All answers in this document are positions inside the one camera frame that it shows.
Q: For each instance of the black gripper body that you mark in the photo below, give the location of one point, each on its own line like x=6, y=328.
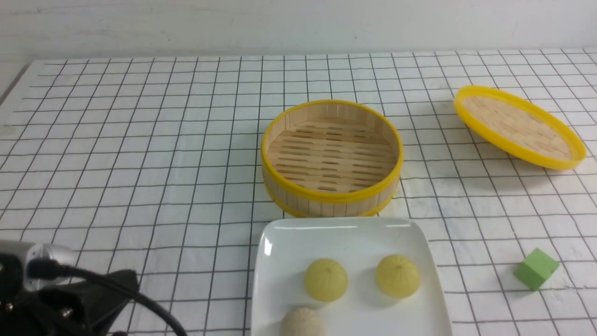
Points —
x=77, y=309

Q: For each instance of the white square plate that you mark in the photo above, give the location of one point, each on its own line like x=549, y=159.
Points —
x=288, y=246

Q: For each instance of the green cube block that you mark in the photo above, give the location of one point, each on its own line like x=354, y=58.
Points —
x=536, y=269

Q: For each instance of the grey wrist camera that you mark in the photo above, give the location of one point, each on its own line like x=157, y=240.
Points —
x=26, y=252

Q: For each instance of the yellow rimmed bamboo steamer basket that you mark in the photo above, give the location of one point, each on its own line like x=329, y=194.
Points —
x=331, y=158

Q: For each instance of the white checkered tablecloth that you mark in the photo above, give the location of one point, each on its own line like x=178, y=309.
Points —
x=152, y=164

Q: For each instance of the beige steamed bun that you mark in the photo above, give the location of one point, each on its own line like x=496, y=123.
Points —
x=303, y=322

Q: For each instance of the yellow rimmed bamboo steamer lid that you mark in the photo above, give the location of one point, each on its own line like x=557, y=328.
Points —
x=519, y=127

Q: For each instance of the yellow steamed bun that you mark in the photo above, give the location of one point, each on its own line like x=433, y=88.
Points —
x=326, y=280
x=397, y=276

